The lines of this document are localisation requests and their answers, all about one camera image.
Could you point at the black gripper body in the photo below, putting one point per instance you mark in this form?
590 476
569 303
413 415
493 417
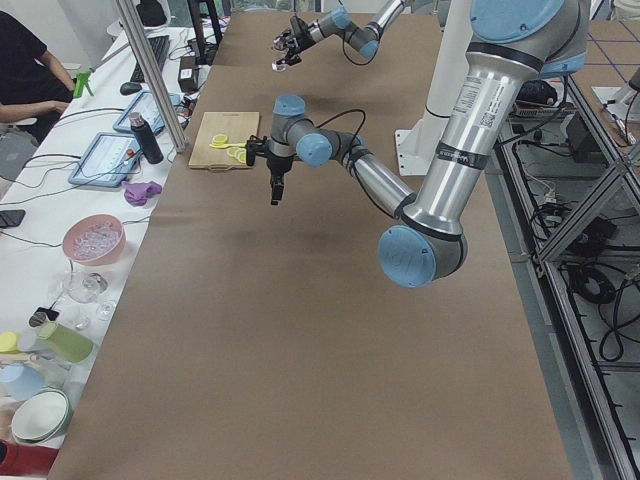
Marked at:
301 33
276 164

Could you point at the glass sauce bottle metal spout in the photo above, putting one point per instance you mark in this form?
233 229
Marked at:
279 46

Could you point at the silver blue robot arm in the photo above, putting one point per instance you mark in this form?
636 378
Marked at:
494 47
359 44

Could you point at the green cup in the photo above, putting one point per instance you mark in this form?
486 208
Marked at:
66 343

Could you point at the yellow cup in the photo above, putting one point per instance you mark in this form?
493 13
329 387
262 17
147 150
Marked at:
9 342

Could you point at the light blue cup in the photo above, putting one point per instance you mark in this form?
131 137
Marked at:
22 381

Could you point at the bamboo cutting board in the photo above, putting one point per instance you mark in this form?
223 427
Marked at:
238 126

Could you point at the yellow plastic knife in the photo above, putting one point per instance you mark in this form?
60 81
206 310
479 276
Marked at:
228 145

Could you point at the black thermos bottle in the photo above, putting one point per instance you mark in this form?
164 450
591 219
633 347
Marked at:
145 137

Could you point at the purple cloth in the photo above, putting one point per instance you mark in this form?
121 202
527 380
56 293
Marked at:
138 193

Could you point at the blue teach pendant tablet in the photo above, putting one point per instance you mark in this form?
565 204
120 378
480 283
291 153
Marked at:
144 103
107 162

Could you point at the black computer mouse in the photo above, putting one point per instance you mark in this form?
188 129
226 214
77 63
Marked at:
129 88

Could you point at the pink bowl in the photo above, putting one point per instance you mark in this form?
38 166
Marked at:
95 240

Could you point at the seated person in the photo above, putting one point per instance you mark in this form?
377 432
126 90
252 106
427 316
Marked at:
34 83

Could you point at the white green bowl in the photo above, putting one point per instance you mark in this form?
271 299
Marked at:
43 417

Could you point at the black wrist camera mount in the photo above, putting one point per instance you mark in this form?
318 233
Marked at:
299 27
256 147

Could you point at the white pedestal column base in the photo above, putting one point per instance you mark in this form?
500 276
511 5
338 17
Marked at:
415 148

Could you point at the aluminium frame post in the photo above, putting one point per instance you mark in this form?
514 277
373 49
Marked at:
152 74

